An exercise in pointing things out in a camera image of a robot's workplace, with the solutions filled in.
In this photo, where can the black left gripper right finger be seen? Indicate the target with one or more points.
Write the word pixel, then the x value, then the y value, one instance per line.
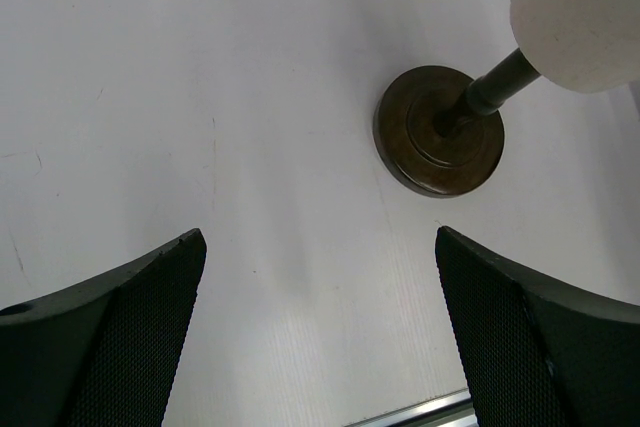
pixel 537 351

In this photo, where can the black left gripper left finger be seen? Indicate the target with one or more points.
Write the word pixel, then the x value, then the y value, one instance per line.
pixel 105 351

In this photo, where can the brown wooden round stand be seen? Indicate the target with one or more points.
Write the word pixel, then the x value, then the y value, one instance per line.
pixel 439 132

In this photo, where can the cream mannequin head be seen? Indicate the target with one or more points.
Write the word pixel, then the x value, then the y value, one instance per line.
pixel 586 46

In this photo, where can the aluminium mounting rail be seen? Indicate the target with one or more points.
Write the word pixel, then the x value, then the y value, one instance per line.
pixel 455 409

